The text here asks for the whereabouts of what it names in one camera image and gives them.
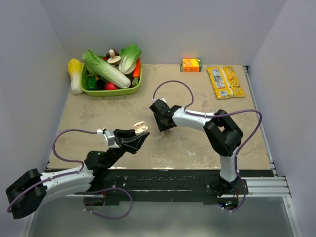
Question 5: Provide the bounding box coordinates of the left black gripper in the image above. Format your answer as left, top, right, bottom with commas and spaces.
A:
105, 127, 149, 168

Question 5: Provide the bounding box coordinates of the beige small charging case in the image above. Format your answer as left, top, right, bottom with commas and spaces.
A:
133, 121, 148, 135

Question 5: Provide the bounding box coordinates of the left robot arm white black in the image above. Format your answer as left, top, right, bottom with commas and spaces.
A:
5, 129, 150, 219

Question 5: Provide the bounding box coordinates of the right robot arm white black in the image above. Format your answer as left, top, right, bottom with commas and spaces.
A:
150, 99, 243, 194

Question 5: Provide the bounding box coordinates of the green plastic basket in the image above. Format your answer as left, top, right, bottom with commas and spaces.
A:
80, 64, 142, 97

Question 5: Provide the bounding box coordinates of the orange carrot toy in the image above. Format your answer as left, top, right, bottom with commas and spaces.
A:
132, 58, 141, 87

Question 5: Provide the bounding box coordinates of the orange green small box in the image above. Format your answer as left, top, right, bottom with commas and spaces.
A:
180, 58, 202, 72

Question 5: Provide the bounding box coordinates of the red tomato toy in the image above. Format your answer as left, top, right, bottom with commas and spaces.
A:
104, 82, 119, 90

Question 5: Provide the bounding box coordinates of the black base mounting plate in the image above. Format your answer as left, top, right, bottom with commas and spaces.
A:
95, 169, 248, 209

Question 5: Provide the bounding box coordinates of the dark eggplant toy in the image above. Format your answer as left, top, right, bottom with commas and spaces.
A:
95, 79, 106, 90

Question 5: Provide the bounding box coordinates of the small green cabbage toy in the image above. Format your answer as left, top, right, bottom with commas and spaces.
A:
118, 44, 141, 75

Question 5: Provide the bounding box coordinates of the green pepper toy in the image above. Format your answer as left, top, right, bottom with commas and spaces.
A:
86, 76, 97, 90

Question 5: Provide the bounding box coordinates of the large napa cabbage toy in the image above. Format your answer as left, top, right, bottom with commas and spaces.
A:
81, 50, 131, 89

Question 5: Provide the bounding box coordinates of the yellow snack package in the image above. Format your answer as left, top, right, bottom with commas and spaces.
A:
207, 66, 245, 99

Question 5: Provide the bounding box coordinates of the beige mushroom toy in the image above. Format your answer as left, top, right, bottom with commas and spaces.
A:
107, 49, 121, 65

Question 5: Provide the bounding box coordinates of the yellow cabbage toy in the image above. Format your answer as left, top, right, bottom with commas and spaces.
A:
68, 58, 84, 94

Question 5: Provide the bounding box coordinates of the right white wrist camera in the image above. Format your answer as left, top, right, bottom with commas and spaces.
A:
152, 98, 166, 104

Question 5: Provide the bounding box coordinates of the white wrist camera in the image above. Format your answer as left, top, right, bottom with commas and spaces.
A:
97, 129, 116, 148
152, 98, 166, 104

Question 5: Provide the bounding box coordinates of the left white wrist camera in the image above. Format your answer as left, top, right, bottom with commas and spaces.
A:
97, 129, 116, 148

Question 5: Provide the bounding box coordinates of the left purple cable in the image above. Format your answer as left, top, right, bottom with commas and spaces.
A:
6, 128, 133, 219

